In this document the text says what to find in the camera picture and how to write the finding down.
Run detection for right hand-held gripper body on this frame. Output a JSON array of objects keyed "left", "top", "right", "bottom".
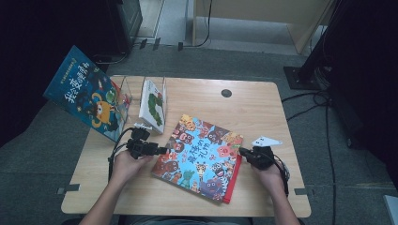
[{"left": 247, "top": 135, "right": 283, "bottom": 172}]

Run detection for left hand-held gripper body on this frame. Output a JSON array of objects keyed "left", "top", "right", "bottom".
[{"left": 126, "top": 122, "right": 160, "bottom": 160}]

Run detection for red hardcover book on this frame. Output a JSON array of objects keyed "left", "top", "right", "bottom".
[{"left": 222, "top": 154, "right": 244, "bottom": 204}]

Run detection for colourful animals picture book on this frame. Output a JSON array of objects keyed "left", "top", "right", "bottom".
[{"left": 151, "top": 113, "right": 244, "bottom": 203}]

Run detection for white caterpillar picture book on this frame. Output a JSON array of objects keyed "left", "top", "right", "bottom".
[{"left": 138, "top": 78, "right": 168, "bottom": 135}]

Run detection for clear acrylic book rack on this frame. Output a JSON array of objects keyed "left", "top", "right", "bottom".
[{"left": 109, "top": 74, "right": 169, "bottom": 133}]

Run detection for dark blue monster picture book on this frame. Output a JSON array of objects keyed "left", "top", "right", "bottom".
[{"left": 42, "top": 45, "right": 130, "bottom": 143}]

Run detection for person's right hand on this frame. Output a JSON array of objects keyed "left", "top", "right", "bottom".
[{"left": 250, "top": 159, "right": 286, "bottom": 192}]

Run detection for person's left hand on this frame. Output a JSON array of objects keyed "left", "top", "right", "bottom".
[{"left": 112, "top": 149, "right": 155, "bottom": 186}]

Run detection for grey tape strip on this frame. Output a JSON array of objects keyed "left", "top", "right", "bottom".
[
  {"left": 294, "top": 187, "right": 314, "bottom": 197},
  {"left": 56, "top": 183, "right": 81, "bottom": 195}
]

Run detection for person's dark trousers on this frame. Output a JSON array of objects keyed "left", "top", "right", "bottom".
[{"left": 117, "top": 215, "right": 252, "bottom": 225}]

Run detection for black metal stand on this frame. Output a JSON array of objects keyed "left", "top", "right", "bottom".
[{"left": 283, "top": 31, "right": 338, "bottom": 92}]

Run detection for black cabinet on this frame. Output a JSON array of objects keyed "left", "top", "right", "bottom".
[{"left": 105, "top": 0, "right": 144, "bottom": 54}]

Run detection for black curtain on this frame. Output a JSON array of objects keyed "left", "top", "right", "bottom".
[
  {"left": 325, "top": 0, "right": 398, "bottom": 177},
  {"left": 0, "top": 0, "right": 115, "bottom": 148}
]

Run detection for beige wooden furniture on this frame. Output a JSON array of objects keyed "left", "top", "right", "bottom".
[{"left": 191, "top": 0, "right": 333, "bottom": 54}]

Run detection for pale grey box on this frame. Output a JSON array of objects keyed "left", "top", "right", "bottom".
[{"left": 383, "top": 194, "right": 398, "bottom": 225}]

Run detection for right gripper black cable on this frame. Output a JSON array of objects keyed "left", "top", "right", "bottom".
[{"left": 271, "top": 154, "right": 291, "bottom": 198}]

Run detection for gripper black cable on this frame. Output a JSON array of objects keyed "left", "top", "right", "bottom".
[
  {"left": 107, "top": 126, "right": 136, "bottom": 183},
  {"left": 271, "top": 154, "right": 291, "bottom": 198}
]

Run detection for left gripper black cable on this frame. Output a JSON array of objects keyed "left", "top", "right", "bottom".
[{"left": 107, "top": 126, "right": 136, "bottom": 183}]

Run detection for black floor cable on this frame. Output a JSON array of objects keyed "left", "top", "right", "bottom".
[
  {"left": 285, "top": 99, "right": 336, "bottom": 225},
  {"left": 281, "top": 90, "right": 330, "bottom": 105}
]

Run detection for black hanging cable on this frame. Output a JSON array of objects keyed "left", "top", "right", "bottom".
[{"left": 183, "top": 0, "right": 214, "bottom": 49}]

